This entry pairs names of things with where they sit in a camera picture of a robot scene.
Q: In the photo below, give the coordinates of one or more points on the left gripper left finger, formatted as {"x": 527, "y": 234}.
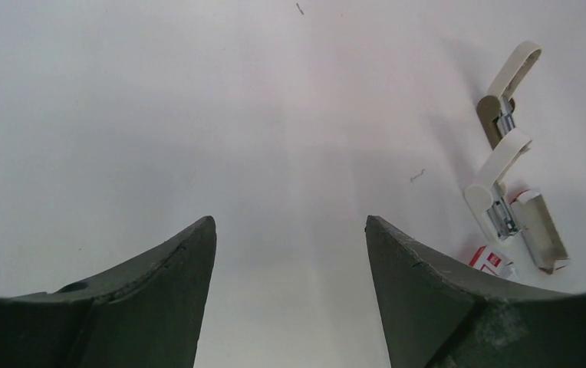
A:
{"x": 144, "y": 312}

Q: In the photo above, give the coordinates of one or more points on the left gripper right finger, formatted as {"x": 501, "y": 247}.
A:
{"x": 438, "y": 312}

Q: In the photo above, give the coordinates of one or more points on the cardboard staple box tray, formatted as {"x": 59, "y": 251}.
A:
{"x": 539, "y": 232}

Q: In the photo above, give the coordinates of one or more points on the red white staple box sleeve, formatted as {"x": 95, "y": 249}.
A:
{"x": 492, "y": 261}

